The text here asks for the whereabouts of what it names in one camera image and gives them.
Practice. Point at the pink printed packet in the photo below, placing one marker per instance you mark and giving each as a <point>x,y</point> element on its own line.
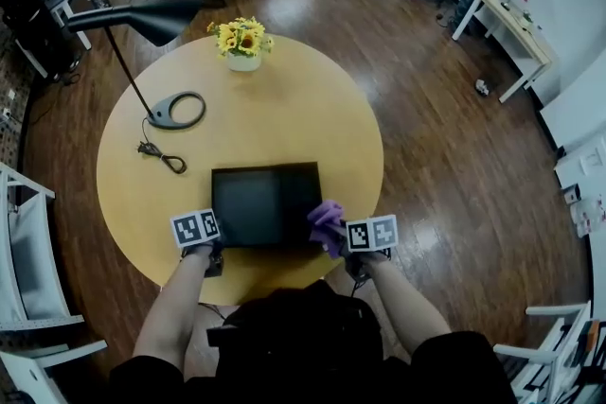
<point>589,215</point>

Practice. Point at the wooden desk with white legs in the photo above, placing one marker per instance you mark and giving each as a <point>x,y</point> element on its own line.
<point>521,28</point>

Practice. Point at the white metal shelf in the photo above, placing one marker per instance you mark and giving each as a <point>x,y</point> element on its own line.
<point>23,369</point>
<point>33,260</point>

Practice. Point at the black tablet screen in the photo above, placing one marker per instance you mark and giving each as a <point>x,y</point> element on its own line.
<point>265,203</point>

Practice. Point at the purple cloth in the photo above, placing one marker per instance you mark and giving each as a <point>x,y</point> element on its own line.
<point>326,215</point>

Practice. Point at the sunflowers in white pot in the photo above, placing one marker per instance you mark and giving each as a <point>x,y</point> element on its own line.
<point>244,61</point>

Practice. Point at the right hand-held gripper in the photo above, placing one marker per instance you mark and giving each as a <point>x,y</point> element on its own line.
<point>371,234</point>

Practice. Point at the person's right forearm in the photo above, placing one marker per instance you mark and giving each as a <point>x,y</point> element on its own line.
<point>407,298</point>

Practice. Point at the small white floor object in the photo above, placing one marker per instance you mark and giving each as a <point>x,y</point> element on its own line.
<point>483,87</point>

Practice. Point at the black desk lamp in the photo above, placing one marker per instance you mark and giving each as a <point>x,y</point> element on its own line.
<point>156,16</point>

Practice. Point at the person's left forearm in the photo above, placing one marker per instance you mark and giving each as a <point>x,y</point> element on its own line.
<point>170,312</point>

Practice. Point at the white counter cabinet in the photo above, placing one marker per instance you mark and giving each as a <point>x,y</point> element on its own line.
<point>584,156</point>

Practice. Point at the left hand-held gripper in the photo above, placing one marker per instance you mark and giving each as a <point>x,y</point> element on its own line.
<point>194,229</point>

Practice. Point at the white bookshelf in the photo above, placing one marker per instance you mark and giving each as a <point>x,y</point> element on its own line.
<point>540,352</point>

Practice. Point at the small camera device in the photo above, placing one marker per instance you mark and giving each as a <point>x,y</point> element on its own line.
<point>572,194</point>

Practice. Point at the person's black shirt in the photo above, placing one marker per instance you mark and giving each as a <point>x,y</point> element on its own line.
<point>454,369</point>

